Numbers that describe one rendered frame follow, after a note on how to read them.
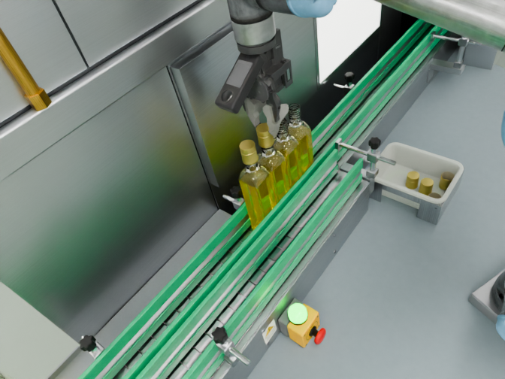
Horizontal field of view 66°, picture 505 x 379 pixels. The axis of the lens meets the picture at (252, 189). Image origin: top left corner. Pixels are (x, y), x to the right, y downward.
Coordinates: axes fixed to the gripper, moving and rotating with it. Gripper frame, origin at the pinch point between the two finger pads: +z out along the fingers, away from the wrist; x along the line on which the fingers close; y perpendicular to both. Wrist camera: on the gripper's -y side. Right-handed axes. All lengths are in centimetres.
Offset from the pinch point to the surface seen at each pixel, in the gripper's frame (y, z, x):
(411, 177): 34, 34, -21
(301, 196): 2.7, 20.8, -6.0
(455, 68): 86, 30, -13
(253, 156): -6.1, 1.8, -1.6
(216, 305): -30.6, 24.1, -6.3
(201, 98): -4.7, -7.4, 12.1
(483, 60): 108, 37, -17
